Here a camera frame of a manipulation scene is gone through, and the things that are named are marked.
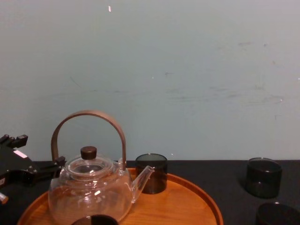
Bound glass teapot lid dark knob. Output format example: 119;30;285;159
67;146;116;179

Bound round wooden tray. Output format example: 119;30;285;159
16;167;224;225

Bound smoked glass cup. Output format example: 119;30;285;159
135;153;168;195
71;214;120;225
245;157;283;199
255;202;300;225

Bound clear glass teapot wooden handle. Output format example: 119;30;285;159
47;110;156;224

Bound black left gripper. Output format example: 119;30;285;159
0;134;66;188

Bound black table cloth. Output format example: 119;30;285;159
0;159;300;225

